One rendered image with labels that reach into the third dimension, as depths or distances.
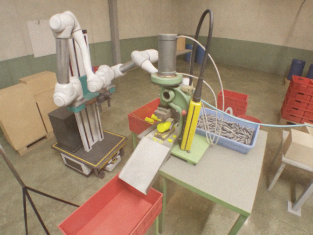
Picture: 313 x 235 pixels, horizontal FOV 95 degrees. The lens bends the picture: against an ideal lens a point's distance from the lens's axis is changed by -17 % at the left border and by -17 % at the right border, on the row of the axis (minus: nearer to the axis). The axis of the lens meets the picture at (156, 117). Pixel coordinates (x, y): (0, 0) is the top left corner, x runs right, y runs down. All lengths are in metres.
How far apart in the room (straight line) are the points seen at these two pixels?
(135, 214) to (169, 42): 1.24
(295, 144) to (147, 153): 1.58
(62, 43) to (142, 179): 1.18
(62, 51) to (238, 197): 1.58
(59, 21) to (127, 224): 1.53
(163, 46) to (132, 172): 0.87
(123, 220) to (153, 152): 0.57
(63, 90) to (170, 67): 0.91
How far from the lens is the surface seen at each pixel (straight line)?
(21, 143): 3.33
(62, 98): 1.55
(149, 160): 1.25
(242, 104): 3.66
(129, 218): 1.43
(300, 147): 2.21
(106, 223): 1.44
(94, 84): 1.44
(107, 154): 2.27
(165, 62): 1.09
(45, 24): 5.38
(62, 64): 1.53
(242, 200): 1.11
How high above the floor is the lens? 1.80
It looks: 30 degrees down
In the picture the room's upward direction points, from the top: straight up
